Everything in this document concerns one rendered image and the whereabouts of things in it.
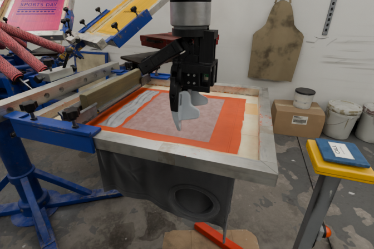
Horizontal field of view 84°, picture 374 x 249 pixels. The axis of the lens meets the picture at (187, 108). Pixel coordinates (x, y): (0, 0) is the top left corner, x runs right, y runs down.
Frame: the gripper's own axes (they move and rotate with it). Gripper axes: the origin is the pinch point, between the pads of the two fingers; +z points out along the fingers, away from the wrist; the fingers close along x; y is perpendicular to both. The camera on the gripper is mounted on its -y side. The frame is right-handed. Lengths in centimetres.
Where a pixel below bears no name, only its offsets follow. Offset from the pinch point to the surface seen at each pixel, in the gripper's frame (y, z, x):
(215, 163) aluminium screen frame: 9.0, 9.4, -1.8
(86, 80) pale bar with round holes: -60, 7, 34
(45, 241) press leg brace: -89, 102, 5
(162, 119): -14.1, 12.5, 18.8
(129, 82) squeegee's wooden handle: -37, 6, 34
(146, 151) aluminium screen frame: -8.9, 10.1, -2.2
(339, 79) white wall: 107, 48, 230
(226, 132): 9.0, 12.5, 17.6
